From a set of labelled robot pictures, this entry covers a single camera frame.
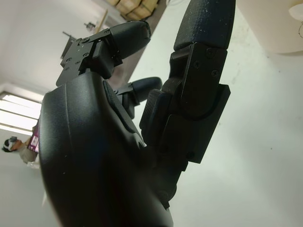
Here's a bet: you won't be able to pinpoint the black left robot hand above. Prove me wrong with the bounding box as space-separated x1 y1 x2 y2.
39 0 237 227

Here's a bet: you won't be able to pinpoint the person wearing VR headset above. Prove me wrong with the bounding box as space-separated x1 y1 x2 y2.
1 136 41 169

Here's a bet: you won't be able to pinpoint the white two-slot toaster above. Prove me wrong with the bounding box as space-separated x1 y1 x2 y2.
236 0 303 55

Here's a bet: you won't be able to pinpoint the purple poster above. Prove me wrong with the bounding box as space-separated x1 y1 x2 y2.
27 127 40 152

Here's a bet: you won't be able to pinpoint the bright window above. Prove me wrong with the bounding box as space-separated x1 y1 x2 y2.
0 88 43 130

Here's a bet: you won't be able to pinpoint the wooden pole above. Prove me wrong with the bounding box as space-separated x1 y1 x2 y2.
96 8 108 34

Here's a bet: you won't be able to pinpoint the stacked cardboard boxes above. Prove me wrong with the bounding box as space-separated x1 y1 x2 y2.
115 0 160 21

